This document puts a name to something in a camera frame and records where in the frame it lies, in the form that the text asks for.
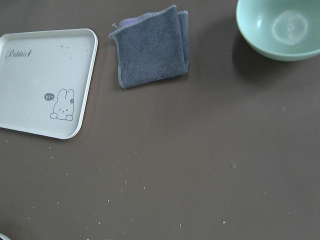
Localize grey folded cloth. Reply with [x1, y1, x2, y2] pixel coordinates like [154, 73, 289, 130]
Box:
[109, 5, 190, 89]

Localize mint green bowl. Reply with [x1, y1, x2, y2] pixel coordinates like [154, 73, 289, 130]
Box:
[236, 0, 320, 62]

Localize cream rabbit tray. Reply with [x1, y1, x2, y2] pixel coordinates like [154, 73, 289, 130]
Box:
[0, 28, 98, 140]

